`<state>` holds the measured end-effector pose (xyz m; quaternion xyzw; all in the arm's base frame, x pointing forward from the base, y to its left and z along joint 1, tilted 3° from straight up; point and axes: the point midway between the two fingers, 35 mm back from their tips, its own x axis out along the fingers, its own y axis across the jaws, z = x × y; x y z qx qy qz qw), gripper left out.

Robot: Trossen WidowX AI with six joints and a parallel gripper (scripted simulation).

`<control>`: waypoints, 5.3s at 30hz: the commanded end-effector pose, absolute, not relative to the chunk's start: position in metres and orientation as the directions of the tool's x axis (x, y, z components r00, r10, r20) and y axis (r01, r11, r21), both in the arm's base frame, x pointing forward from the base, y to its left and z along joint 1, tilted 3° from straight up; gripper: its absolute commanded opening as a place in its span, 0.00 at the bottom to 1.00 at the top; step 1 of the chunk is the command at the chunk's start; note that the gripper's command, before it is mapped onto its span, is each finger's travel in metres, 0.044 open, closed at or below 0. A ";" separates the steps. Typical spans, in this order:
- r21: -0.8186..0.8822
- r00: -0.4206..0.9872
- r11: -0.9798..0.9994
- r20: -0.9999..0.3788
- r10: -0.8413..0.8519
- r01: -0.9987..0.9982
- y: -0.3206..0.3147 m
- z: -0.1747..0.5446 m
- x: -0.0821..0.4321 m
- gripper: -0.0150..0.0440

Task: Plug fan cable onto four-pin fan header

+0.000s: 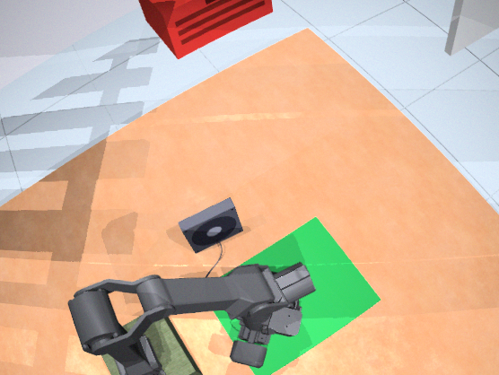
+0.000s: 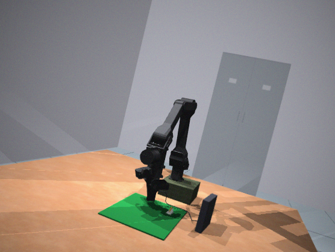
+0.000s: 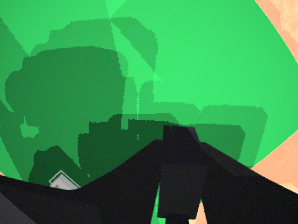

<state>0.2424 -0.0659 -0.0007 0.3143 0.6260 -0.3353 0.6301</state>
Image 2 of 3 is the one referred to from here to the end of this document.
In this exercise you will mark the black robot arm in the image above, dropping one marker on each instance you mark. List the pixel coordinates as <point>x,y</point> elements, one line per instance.
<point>161,139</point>

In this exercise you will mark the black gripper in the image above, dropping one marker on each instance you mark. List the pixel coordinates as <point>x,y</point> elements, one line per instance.
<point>153,185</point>

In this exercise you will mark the green circuit board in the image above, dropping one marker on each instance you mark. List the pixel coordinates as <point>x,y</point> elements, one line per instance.
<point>154,218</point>

